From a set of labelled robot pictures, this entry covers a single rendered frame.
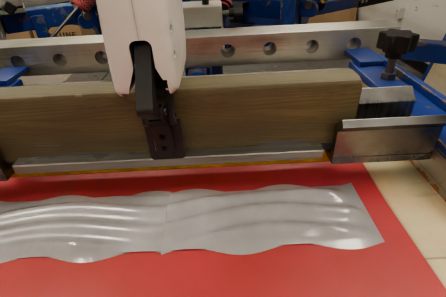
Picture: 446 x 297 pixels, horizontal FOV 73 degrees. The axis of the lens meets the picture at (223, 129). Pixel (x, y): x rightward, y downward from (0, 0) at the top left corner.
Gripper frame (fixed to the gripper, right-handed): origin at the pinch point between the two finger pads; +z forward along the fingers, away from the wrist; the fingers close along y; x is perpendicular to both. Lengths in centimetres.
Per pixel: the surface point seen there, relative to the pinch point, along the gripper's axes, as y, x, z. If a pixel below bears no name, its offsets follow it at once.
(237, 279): 12.7, 5.8, 5.9
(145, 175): 0.4, -3.5, 5.9
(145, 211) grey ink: 6.3, -2.2, 5.1
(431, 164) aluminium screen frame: 3.2, 25.2, 4.1
